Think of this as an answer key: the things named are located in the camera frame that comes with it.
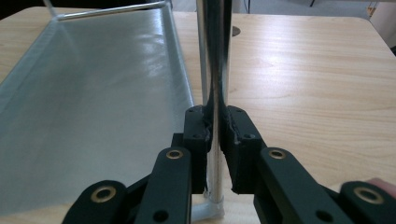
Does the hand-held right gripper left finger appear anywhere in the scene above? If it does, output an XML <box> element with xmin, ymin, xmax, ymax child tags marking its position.
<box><xmin>172</xmin><ymin>105</ymin><xmax>214</xmax><ymax>194</ymax></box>

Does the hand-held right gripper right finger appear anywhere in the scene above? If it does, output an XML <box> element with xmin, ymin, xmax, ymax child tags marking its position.
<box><xmin>218</xmin><ymin>105</ymin><xmax>267</xmax><ymax>195</ymax></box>

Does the silver two-tier metal rack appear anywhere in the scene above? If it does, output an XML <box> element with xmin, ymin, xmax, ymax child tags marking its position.
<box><xmin>0</xmin><ymin>0</ymin><xmax>233</xmax><ymax>223</ymax></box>

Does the light wooden desk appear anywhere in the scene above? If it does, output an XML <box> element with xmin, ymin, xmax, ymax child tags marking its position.
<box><xmin>368</xmin><ymin>1</ymin><xmax>396</xmax><ymax>48</ymax></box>

